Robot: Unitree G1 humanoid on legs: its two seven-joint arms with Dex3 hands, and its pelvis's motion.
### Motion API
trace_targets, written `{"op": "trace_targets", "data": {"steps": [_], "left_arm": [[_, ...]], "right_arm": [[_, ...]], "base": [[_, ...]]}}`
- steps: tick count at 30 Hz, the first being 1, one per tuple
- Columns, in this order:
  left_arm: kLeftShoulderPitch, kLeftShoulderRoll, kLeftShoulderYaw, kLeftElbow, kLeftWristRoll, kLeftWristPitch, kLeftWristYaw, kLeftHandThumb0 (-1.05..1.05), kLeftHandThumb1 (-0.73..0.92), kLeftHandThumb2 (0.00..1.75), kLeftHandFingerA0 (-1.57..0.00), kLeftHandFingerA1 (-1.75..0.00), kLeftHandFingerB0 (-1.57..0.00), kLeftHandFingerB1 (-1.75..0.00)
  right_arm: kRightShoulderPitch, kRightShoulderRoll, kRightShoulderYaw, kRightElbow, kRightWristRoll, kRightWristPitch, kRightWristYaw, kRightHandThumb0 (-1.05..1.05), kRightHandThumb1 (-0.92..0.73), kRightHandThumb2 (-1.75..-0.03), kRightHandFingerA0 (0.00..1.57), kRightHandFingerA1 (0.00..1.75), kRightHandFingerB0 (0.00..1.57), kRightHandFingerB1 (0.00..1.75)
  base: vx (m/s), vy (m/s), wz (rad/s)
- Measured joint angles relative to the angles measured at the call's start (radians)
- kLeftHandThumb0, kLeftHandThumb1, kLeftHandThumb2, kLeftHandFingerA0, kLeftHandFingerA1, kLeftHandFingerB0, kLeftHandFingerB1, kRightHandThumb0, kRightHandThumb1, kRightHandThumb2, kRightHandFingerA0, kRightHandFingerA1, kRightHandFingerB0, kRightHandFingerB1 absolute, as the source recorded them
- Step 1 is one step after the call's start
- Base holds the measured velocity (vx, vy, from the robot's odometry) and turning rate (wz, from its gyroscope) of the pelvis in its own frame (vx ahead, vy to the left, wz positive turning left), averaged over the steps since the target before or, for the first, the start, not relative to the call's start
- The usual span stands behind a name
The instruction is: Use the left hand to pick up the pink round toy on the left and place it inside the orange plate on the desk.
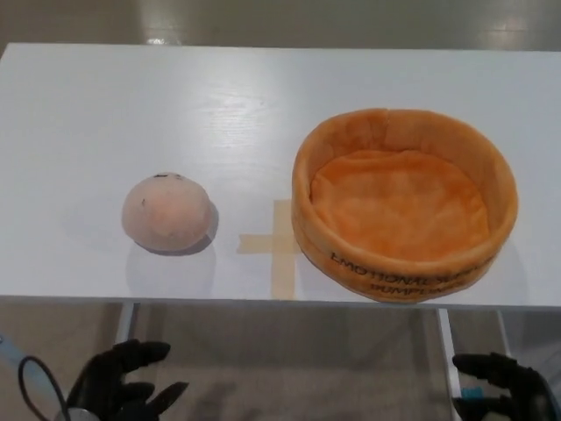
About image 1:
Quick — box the long beige tape strip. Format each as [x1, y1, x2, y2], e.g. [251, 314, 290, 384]
[270, 199, 300, 302]

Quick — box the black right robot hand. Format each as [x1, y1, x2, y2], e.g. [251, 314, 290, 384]
[451, 352, 554, 421]

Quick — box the light blue slanted bar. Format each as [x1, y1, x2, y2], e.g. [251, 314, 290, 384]
[0, 335, 47, 396]

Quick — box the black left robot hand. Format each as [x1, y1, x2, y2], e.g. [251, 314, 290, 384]
[65, 339, 190, 421]

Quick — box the short beige tape strip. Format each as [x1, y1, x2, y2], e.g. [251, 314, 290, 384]
[238, 233, 303, 256]

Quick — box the pink round plush toy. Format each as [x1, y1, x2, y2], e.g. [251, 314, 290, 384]
[121, 173, 217, 254]

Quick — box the orange plush round plate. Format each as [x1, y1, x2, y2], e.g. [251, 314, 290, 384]
[292, 104, 520, 303]

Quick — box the white table leg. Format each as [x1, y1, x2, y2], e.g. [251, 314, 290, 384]
[114, 302, 142, 354]
[437, 308, 462, 398]

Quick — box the white table frame bar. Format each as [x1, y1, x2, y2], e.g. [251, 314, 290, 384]
[496, 309, 513, 357]

